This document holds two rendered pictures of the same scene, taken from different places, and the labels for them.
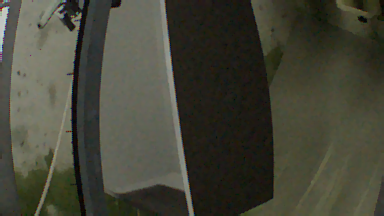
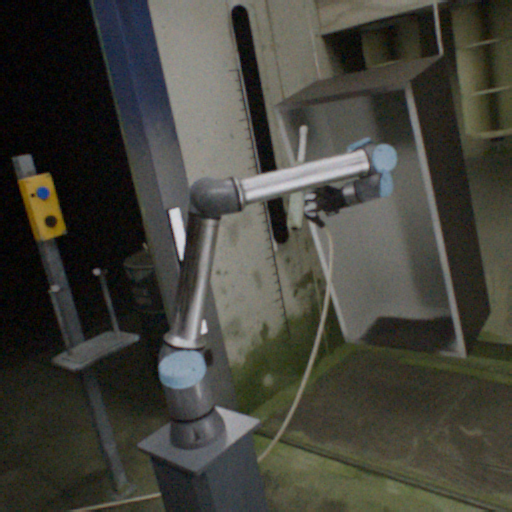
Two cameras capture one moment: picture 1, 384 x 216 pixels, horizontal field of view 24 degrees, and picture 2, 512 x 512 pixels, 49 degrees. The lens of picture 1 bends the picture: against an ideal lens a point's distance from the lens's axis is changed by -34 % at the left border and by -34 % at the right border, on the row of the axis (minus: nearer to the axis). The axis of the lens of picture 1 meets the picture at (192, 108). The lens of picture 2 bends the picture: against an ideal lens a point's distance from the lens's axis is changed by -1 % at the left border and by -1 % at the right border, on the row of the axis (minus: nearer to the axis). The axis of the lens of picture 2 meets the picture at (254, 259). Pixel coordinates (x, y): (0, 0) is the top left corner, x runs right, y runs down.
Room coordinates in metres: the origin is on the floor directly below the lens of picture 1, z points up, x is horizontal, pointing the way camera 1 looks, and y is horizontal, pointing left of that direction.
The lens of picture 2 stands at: (1.71, 1.17, 1.65)
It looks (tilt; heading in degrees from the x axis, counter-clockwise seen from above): 15 degrees down; 349
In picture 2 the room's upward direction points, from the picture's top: 11 degrees counter-clockwise
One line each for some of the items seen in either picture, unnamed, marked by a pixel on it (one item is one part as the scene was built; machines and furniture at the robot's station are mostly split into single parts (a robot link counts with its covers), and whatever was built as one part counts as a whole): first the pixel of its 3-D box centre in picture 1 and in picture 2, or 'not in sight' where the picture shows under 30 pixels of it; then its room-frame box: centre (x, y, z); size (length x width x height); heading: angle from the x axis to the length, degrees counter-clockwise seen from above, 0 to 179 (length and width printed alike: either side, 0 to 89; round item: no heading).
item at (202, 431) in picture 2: not in sight; (195, 420); (3.45, 1.14, 0.69); 0.19 x 0.19 x 0.10
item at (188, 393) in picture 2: not in sight; (185, 382); (3.46, 1.14, 0.83); 0.17 x 0.15 x 0.18; 179
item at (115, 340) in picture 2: not in sight; (86, 313); (4.11, 1.46, 0.95); 0.26 x 0.15 x 0.32; 124
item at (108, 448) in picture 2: not in sight; (74, 337); (4.24, 1.56, 0.82); 0.06 x 0.06 x 1.64; 34
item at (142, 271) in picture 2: not in sight; (184, 316); (5.23, 1.02, 0.44); 0.59 x 0.58 x 0.89; 15
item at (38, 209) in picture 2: not in sight; (42, 207); (4.19, 1.52, 1.42); 0.12 x 0.06 x 0.26; 124
